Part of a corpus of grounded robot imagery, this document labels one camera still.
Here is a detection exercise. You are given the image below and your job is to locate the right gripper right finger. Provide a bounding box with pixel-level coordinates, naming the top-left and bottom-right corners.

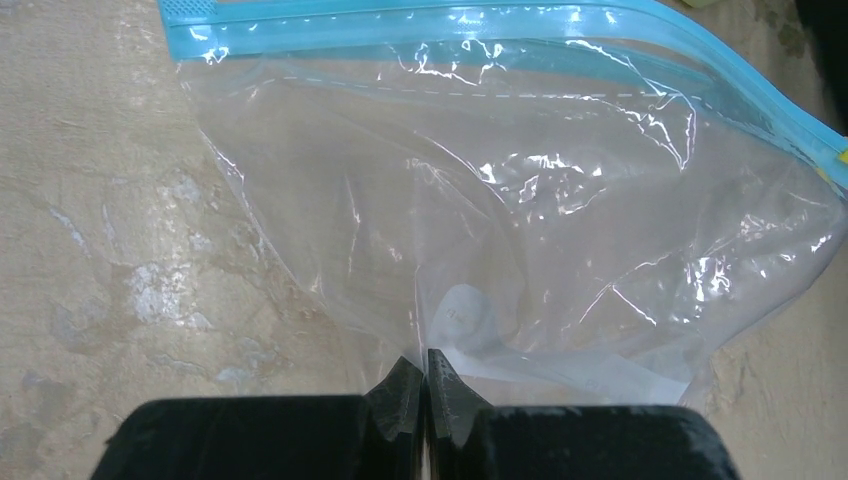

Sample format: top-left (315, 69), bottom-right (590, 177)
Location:
top-left (427, 349), bottom-right (740, 479)

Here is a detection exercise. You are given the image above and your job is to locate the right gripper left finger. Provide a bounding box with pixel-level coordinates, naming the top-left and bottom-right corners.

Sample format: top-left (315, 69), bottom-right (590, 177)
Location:
top-left (92, 358), bottom-right (424, 479)

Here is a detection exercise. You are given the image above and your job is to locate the clear zip bag blue seal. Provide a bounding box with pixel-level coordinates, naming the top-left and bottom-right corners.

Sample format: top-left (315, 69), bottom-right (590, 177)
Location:
top-left (159, 1), bottom-right (847, 406)

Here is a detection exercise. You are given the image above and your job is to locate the light green perforated plastic basket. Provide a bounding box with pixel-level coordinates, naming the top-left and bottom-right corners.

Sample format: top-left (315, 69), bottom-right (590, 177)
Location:
top-left (680, 0), bottom-right (721, 9)

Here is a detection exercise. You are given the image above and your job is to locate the black toolbox with clear lids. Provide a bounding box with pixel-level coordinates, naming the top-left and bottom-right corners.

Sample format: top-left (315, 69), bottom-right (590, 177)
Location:
top-left (795, 0), bottom-right (847, 135)

